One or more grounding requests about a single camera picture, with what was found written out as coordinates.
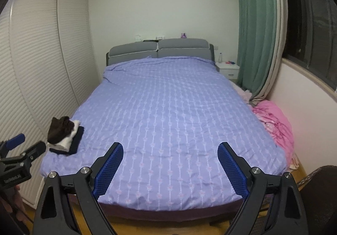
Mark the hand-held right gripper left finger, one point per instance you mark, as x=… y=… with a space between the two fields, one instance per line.
x=109 y=169

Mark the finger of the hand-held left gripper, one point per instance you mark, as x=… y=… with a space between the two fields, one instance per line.
x=14 y=140
x=34 y=150

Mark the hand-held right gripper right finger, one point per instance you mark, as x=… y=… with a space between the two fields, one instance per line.
x=233 y=171

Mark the dark brown pants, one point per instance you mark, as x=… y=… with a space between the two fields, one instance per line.
x=59 y=129

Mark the person's left hand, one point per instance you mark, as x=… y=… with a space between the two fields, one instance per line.
x=19 y=203

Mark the white folded garment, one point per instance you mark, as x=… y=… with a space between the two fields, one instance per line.
x=67 y=143

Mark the navy folded garment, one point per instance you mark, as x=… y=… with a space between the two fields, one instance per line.
x=76 y=140

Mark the pink blanket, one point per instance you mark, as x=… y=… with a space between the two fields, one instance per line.
x=276 y=124

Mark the dark bed base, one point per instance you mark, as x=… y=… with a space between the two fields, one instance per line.
x=171 y=211

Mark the pale pink cloth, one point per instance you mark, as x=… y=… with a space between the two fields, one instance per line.
x=243 y=94

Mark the white louvred wardrobe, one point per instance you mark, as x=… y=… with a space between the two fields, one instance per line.
x=42 y=66

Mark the purple patterned bed sheet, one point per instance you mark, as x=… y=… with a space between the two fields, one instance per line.
x=171 y=108

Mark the dark chair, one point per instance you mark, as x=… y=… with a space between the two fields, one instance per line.
x=321 y=203

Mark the white nightstand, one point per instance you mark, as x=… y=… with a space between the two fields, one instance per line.
x=228 y=70

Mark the red small item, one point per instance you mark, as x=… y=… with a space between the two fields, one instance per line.
x=230 y=62

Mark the clear plastic bottle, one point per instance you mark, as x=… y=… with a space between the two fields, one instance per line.
x=220 y=58

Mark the white small container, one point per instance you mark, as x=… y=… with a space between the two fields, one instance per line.
x=138 y=38

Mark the grey padded headboard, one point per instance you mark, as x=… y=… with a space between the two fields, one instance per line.
x=184 y=46

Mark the flat dark item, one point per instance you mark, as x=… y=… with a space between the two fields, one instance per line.
x=150 y=40

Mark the white small box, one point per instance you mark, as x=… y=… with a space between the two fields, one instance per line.
x=159 y=37

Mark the purple toy figure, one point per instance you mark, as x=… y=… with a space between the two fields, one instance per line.
x=184 y=35

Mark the green curtain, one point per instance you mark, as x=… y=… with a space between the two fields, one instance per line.
x=255 y=27

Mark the beige curtain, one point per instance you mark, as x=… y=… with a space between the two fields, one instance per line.
x=280 y=27

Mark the dark window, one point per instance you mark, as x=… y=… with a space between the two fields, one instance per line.
x=310 y=19

